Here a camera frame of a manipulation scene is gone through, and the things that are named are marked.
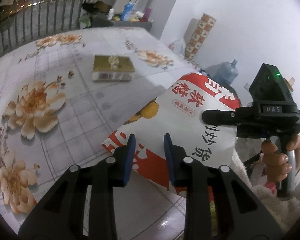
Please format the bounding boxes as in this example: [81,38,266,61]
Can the red white snack bag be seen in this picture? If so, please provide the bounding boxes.
[102,73,240,197]

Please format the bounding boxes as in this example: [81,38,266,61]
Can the white plastic bag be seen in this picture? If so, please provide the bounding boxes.
[168,38,186,58]

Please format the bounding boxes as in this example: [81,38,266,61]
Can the empty blue water jug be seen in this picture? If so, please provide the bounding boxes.
[212,59,239,85]

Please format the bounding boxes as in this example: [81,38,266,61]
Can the floral plastic tablecloth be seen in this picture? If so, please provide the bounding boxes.
[0,28,192,231]

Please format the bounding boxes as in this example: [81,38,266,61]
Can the metal balcony railing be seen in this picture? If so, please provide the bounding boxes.
[0,0,90,57]

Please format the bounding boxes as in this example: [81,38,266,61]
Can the person's right hand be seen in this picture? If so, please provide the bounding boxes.
[261,134,300,183]

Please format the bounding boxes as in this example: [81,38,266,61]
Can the blue detergent bottle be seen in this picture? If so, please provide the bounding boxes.
[120,2,134,22]

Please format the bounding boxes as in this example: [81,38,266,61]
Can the dark grey cabinet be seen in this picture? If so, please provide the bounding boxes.
[91,15,152,32]

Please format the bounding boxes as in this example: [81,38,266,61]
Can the gold cigarette box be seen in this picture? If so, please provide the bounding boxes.
[92,55,135,81]

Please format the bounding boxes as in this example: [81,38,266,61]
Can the stack of patterned tiles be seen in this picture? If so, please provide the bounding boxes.
[184,14,216,60]

